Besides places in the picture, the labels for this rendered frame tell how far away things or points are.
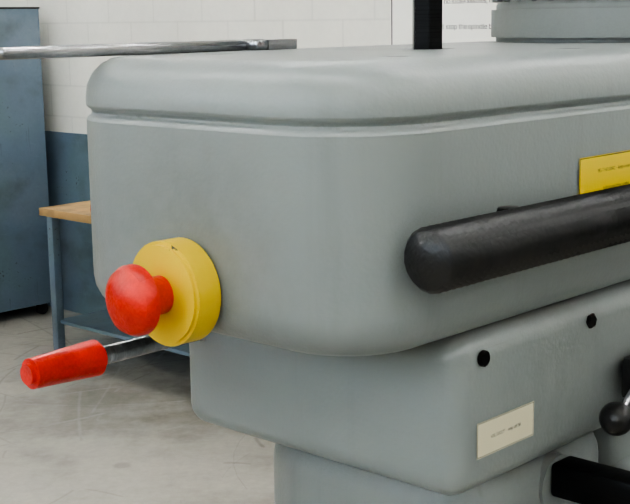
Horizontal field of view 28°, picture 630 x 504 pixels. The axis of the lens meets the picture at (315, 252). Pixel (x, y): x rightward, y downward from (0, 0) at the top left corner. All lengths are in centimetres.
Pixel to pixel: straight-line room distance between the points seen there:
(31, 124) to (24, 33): 58
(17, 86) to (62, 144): 50
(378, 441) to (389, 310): 13
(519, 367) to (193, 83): 26
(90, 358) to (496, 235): 28
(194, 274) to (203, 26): 662
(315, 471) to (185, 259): 23
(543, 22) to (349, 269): 39
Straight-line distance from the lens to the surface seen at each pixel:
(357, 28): 648
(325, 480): 86
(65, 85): 835
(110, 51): 80
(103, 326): 714
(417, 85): 66
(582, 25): 98
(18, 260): 832
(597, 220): 74
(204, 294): 69
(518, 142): 73
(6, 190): 822
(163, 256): 70
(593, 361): 85
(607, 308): 86
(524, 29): 100
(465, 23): 605
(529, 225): 69
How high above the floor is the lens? 191
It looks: 11 degrees down
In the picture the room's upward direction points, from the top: 1 degrees counter-clockwise
